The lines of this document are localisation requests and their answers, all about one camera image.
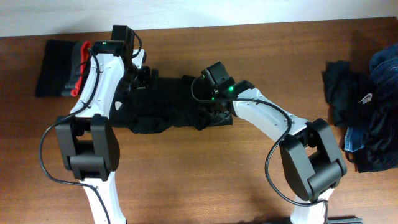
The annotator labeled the black t-shirt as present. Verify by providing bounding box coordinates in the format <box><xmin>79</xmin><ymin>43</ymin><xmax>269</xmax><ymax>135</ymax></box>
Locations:
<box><xmin>109</xmin><ymin>75</ymin><xmax>233</xmax><ymax>134</ymax></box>

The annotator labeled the black garment red band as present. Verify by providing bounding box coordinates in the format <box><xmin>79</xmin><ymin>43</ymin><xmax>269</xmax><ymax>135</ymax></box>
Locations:
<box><xmin>35</xmin><ymin>39</ymin><xmax>91</xmax><ymax>98</ymax></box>

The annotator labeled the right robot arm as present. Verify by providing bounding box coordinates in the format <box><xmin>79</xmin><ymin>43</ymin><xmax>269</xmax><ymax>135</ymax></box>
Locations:
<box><xmin>201</xmin><ymin>62</ymin><xmax>347</xmax><ymax>223</ymax></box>

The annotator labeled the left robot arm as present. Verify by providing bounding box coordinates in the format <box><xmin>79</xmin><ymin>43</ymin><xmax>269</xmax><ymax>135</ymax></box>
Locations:
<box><xmin>52</xmin><ymin>25</ymin><xmax>158</xmax><ymax>223</ymax></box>

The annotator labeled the black clothes pile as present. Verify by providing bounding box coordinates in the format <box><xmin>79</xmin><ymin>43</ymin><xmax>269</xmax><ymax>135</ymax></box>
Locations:
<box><xmin>322</xmin><ymin>60</ymin><xmax>397</xmax><ymax>173</ymax></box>

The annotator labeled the light blue garment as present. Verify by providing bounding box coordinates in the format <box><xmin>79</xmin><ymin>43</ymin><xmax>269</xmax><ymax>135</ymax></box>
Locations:
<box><xmin>344</xmin><ymin>127</ymin><xmax>365</xmax><ymax>152</ymax></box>

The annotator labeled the blue denim garment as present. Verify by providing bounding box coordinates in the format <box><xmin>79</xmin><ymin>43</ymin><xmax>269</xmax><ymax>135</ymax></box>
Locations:
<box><xmin>369</xmin><ymin>43</ymin><xmax>397</xmax><ymax>99</ymax></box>

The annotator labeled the black left camera cable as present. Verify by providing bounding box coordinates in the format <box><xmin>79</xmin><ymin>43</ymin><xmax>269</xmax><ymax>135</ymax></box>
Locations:
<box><xmin>38</xmin><ymin>29</ymin><xmax>143</xmax><ymax>224</ymax></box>

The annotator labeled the black camera cable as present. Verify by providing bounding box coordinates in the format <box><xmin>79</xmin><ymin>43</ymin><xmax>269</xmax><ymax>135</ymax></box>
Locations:
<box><xmin>38</xmin><ymin>29</ymin><xmax>143</xmax><ymax>224</ymax></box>
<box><xmin>190</xmin><ymin>74</ymin><xmax>330</xmax><ymax>224</ymax></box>

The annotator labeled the black right camera cable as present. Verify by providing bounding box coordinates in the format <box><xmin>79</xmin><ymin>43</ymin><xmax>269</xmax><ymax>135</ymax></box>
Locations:
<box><xmin>190</xmin><ymin>74</ymin><xmax>330</xmax><ymax>224</ymax></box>

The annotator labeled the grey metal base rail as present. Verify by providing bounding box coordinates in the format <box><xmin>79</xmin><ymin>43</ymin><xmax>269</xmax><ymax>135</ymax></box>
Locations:
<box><xmin>326</xmin><ymin>218</ymin><xmax>364</xmax><ymax>224</ymax></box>

